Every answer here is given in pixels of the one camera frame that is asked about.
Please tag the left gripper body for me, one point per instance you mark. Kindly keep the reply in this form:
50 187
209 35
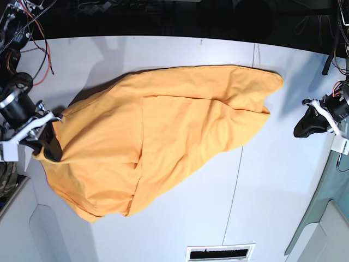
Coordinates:
336 106

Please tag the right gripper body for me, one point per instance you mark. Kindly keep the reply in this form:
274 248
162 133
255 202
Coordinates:
32 123

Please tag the orange yellow t-shirt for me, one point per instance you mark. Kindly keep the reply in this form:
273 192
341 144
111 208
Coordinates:
126 145

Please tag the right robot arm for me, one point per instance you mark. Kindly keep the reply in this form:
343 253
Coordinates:
17 22

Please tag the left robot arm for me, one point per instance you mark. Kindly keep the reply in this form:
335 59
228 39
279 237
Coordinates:
324 115

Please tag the camouflage fabric pile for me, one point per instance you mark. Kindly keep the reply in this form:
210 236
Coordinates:
8 178

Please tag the white bin left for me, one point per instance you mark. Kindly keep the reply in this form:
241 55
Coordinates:
34 231

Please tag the white bin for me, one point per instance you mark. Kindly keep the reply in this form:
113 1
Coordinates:
34 231
326 240

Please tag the white bin right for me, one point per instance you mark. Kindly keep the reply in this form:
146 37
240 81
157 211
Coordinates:
326 240

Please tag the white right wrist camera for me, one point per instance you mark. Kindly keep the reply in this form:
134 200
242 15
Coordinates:
9 151

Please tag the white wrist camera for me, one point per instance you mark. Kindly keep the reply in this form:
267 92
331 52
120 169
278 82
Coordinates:
340 145
9 151

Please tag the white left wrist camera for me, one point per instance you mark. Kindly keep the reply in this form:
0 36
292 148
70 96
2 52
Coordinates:
340 145

